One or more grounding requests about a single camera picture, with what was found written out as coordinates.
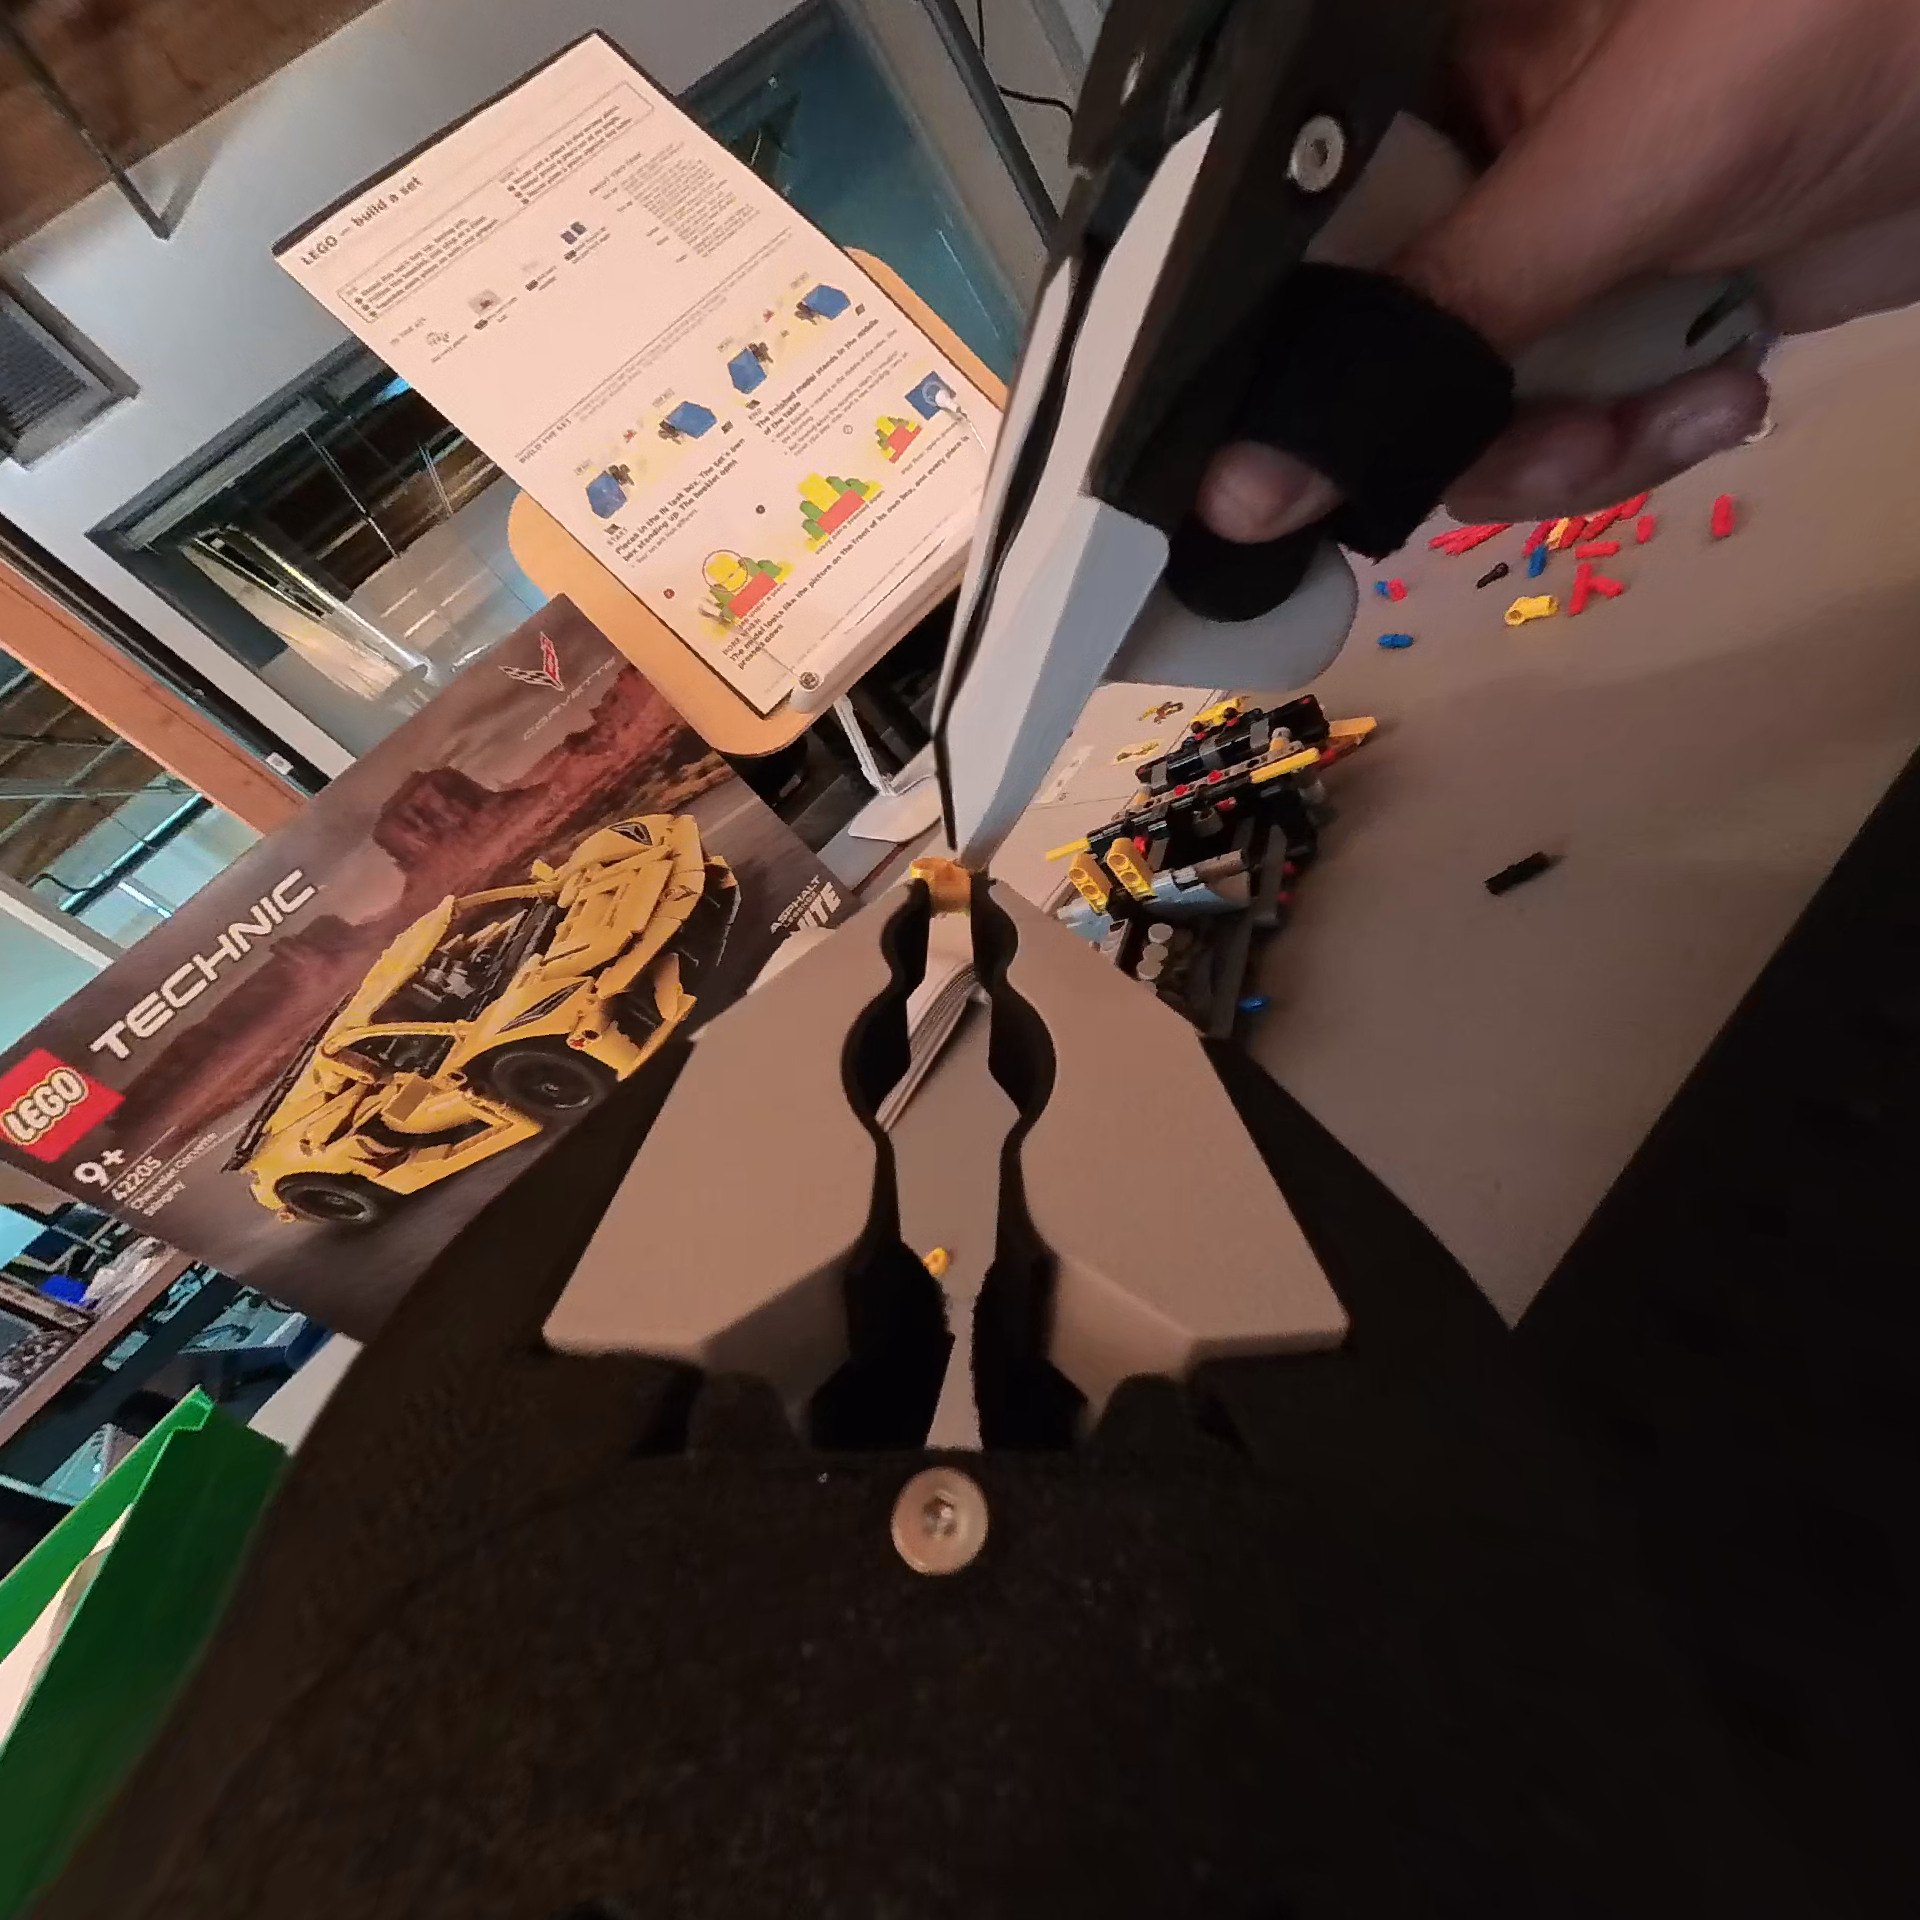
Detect green bag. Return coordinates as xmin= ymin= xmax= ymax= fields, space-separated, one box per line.
xmin=0 ymin=1387 xmax=295 ymax=1789

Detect wooden sheet stand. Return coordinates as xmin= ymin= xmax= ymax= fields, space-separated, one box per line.
xmin=506 ymin=246 xmax=1011 ymax=760

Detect person's right hand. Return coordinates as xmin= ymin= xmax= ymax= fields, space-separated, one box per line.
xmin=1202 ymin=0 xmax=1920 ymax=545

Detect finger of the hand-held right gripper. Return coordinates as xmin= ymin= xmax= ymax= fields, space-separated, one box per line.
xmin=931 ymin=123 xmax=1222 ymax=872

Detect lego instruction booklet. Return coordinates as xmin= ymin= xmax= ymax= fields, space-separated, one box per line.
xmin=850 ymin=684 xmax=1224 ymax=1134

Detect scattered small lego pieces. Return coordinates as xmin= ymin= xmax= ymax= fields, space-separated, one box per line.
xmin=1371 ymin=487 xmax=1742 ymax=651

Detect lego box with yellow car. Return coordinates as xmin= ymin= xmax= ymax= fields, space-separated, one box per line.
xmin=0 ymin=592 xmax=866 ymax=1347

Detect printed instruction sheet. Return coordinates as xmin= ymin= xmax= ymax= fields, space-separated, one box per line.
xmin=276 ymin=29 xmax=1011 ymax=718

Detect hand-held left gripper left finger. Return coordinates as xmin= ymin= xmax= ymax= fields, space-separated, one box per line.
xmin=540 ymin=880 xmax=957 ymax=1447

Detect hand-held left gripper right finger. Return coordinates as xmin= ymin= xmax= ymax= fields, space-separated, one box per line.
xmin=970 ymin=877 xmax=1350 ymax=1447

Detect wall vent grille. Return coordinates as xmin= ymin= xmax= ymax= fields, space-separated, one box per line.
xmin=0 ymin=281 xmax=141 ymax=470

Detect lego car chassis model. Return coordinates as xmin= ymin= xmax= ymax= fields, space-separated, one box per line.
xmin=1046 ymin=691 xmax=1377 ymax=1039

